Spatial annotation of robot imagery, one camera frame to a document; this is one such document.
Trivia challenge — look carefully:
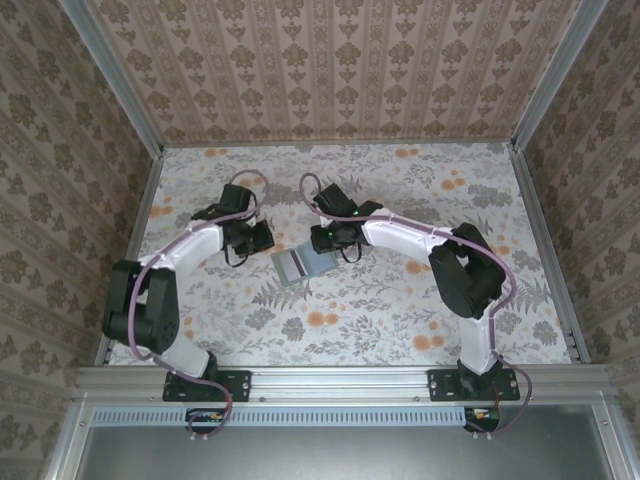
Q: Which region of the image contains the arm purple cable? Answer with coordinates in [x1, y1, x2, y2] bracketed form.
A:
[298, 172, 535, 441]
[125, 168, 271, 444]

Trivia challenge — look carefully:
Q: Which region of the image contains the aluminium table side rail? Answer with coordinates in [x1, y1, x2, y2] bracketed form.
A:
[93, 149, 166, 369]
[512, 144, 590, 365]

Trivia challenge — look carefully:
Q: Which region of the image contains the floral table sheet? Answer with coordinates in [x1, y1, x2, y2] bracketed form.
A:
[107, 142, 575, 369]

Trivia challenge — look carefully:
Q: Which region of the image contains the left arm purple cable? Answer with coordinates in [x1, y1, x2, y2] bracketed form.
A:
[125, 168, 271, 444]

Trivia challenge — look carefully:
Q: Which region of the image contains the aluminium frame post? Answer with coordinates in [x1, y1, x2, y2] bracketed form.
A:
[510, 0, 609, 151]
[58, 0, 166, 157]

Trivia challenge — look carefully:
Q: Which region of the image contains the wire connector in duct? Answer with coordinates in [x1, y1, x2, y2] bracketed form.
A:
[464, 405, 501, 431]
[187, 407, 225, 426]

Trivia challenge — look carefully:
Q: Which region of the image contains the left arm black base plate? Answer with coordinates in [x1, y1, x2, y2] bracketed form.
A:
[162, 368, 252, 403]

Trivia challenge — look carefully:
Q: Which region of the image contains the grey slotted cable duct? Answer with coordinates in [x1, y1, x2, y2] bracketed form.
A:
[92, 405, 501, 427]

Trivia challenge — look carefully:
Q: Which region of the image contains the grey metal sheet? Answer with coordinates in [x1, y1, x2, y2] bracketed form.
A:
[74, 423, 616, 480]

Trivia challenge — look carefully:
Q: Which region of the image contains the white card with dark stripe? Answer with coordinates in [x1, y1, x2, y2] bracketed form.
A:
[276, 248, 312, 282]

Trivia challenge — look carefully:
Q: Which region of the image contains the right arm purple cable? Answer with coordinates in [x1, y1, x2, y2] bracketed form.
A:
[298, 172, 535, 441]

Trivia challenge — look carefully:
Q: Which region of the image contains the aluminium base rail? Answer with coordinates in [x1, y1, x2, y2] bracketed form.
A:
[74, 364, 619, 403]

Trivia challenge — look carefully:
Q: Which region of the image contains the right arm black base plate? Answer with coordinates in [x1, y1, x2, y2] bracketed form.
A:
[428, 368, 521, 403]

